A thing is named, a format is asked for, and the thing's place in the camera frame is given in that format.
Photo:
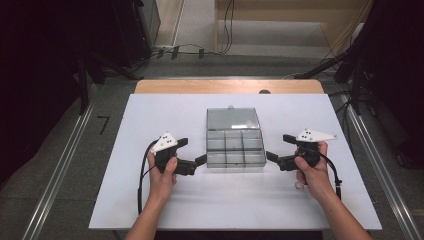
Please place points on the light wooden shelf unit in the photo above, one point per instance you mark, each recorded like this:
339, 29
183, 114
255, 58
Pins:
283, 13

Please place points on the black curtain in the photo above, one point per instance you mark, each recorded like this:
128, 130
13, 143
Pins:
393, 66
33, 66

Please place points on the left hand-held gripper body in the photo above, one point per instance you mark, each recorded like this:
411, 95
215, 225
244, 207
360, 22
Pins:
165, 141

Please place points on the metal floor rail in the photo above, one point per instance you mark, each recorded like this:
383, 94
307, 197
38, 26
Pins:
396, 206
63, 166

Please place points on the person's right hand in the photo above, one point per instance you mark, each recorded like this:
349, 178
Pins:
315, 180

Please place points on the white table cover board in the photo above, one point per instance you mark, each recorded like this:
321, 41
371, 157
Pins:
200, 200

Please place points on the person's left hand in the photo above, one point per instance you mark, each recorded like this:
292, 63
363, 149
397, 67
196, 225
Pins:
161, 185

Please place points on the wooden table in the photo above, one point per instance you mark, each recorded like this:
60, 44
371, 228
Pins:
216, 86

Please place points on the black tape strip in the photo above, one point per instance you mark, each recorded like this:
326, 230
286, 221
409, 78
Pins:
160, 53
175, 52
201, 53

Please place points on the black metal stand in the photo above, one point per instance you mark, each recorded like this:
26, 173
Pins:
83, 86

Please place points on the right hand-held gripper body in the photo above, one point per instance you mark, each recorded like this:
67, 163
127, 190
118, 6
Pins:
311, 135

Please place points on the dark cabinet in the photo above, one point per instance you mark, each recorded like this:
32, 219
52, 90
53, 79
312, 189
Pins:
133, 30

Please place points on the clear plastic compartment box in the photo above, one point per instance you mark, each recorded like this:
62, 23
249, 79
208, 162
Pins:
235, 146

